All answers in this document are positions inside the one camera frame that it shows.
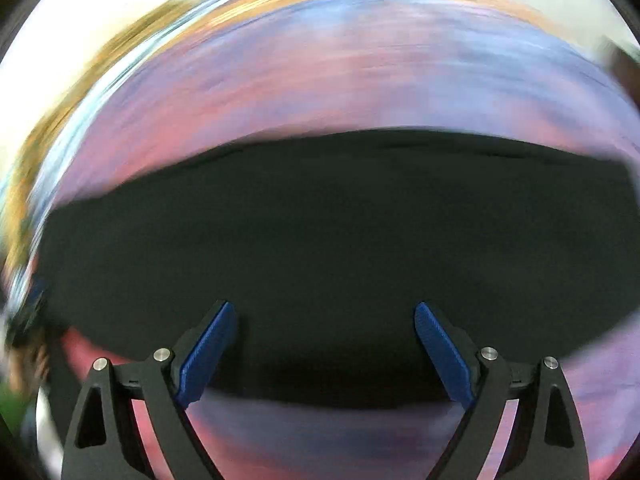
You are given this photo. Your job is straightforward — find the black pants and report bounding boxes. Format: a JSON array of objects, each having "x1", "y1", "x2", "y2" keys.
[{"x1": 37, "y1": 129, "x2": 638, "y2": 411}]

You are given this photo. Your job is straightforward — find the colourful floral satin blanket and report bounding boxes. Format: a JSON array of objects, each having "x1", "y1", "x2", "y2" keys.
[{"x1": 0, "y1": 0, "x2": 640, "y2": 480}]

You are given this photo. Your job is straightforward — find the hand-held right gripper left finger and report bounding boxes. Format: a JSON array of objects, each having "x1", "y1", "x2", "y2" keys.
[{"x1": 61, "y1": 301, "x2": 238, "y2": 480}]

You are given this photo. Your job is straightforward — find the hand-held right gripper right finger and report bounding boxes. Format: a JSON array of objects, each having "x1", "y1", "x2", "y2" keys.
[{"x1": 414, "y1": 302, "x2": 591, "y2": 480}]

